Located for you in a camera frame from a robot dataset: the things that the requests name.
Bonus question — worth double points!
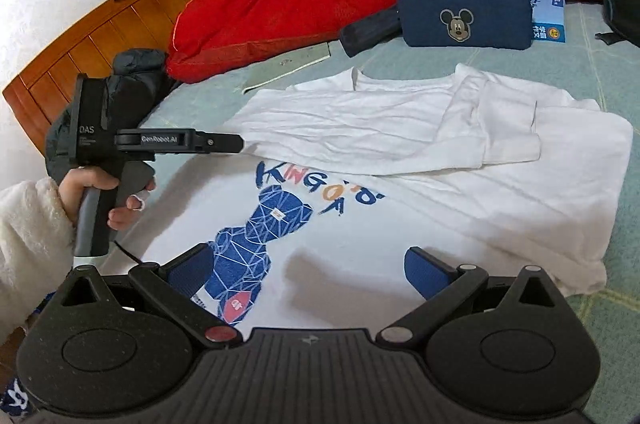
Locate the person's left hand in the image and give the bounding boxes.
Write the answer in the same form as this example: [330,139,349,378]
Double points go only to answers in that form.
[57,166,157,233]

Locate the navy mouse-print pencil case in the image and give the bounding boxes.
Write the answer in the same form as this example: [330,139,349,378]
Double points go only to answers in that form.
[396,0,533,51]

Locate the person's left forearm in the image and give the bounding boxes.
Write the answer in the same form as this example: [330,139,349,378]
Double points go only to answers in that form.
[0,176,77,340]

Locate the white printed sweatshirt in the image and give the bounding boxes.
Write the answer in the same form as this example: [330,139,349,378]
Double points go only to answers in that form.
[114,66,635,340]

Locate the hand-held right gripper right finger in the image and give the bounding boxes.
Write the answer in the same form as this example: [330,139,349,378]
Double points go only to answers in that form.
[376,246,571,350]

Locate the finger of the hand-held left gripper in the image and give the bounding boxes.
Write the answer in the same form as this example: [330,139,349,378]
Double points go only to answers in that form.
[195,132,245,154]

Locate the pale green booklet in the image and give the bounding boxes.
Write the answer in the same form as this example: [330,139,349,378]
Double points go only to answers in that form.
[242,43,332,95]

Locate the dark folded pouch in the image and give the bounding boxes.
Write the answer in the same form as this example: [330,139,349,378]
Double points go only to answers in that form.
[340,6,403,58]

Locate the dark grey jacket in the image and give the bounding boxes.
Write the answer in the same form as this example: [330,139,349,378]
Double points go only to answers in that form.
[44,48,173,180]

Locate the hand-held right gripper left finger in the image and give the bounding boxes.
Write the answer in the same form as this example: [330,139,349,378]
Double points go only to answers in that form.
[47,242,244,350]

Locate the blue book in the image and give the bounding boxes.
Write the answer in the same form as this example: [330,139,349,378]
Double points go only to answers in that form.
[527,0,571,44]

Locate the dark star-print pants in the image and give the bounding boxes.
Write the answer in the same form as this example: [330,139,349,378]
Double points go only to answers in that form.
[0,374,33,417]

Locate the wooden headboard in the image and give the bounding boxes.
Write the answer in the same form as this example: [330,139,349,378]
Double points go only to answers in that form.
[2,0,253,157]

